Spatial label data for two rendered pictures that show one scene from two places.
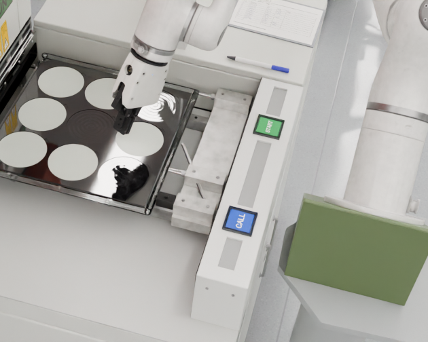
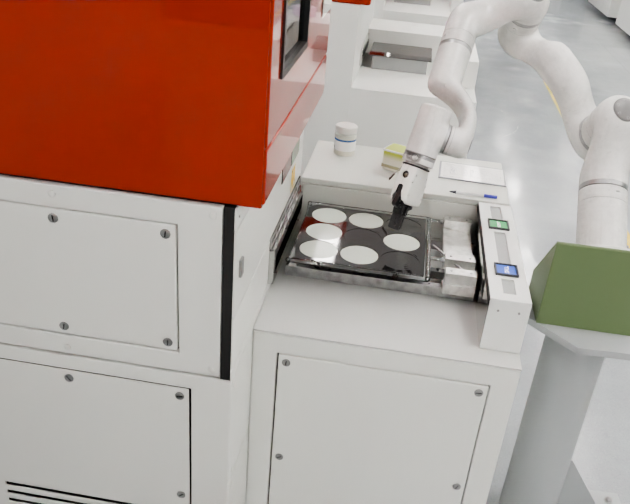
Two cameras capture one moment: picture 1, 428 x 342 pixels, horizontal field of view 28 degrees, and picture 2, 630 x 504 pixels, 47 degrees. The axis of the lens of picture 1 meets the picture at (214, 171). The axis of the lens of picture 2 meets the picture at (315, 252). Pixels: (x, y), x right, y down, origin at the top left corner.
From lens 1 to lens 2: 81 cm
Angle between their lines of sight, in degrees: 20
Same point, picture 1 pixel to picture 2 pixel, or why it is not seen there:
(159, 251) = (436, 312)
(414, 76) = (614, 156)
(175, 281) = (457, 328)
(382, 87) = (591, 169)
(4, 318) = (326, 367)
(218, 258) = (501, 289)
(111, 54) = (360, 199)
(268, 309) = not seen: hidden behind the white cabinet
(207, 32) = (462, 140)
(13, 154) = (313, 251)
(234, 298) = (520, 317)
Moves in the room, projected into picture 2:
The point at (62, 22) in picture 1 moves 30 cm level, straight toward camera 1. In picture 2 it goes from (323, 178) to (352, 221)
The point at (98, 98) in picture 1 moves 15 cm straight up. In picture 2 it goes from (361, 223) to (366, 174)
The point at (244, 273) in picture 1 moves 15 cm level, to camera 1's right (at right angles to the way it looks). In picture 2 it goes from (525, 296) to (589, 300)
